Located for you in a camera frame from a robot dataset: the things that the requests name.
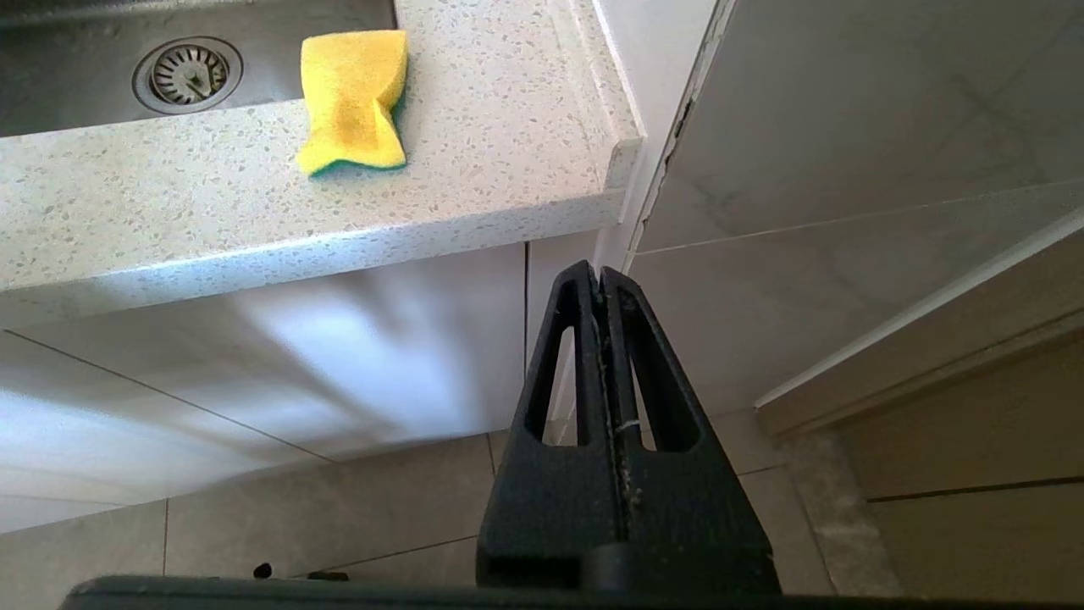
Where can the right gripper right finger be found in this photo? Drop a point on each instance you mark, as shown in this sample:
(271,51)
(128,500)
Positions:
(694,517)

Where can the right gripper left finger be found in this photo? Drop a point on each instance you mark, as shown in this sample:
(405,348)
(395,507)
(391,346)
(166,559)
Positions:
(550,508)

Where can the yellow green sponge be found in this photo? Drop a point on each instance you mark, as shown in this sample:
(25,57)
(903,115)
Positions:
(351,102)

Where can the stainless steel sink basin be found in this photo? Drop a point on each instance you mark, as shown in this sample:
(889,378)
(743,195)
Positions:
(68,85)

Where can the white cabinet door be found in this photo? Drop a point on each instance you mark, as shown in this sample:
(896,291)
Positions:
(254,364)

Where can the round metal drain strainer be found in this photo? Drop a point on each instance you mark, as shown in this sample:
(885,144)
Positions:
(187,74)

